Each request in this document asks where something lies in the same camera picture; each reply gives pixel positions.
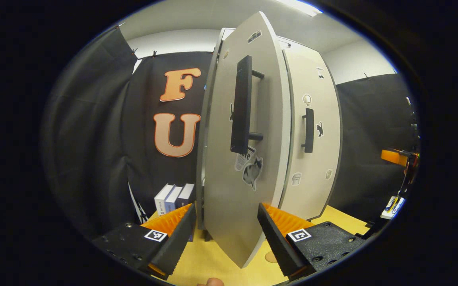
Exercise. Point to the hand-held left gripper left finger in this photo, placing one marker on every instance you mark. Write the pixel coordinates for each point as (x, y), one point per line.
(175, 246)

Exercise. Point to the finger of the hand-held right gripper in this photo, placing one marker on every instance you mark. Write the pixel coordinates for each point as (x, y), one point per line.
(394, 157)

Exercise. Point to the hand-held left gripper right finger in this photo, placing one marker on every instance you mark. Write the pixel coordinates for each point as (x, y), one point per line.
(278, 246)

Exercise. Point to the white cabinet door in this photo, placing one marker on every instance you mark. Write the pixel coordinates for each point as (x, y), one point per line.
(316, 190)
(229, 198)

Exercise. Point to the round tan table disc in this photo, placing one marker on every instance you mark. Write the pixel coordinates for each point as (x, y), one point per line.
(271, 257)

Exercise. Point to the pale blue carton box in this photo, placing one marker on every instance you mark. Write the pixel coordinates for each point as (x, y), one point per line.
(172, 202)

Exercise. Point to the white carton box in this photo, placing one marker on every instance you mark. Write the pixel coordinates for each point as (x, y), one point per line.
(160, 204)

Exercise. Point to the white printed strip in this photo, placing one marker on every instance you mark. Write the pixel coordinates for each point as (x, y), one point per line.
(139, 210)

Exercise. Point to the lilac carton box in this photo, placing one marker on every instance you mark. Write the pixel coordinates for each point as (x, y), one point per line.
(185, 194)

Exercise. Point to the white cabinet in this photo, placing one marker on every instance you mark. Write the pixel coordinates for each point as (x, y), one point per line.
(201, 178)

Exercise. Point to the black backdrop cloth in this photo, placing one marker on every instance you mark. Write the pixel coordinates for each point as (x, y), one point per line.
(94, 119)

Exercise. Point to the ceiling light panel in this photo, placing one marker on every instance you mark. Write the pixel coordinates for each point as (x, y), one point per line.
(298, 7)

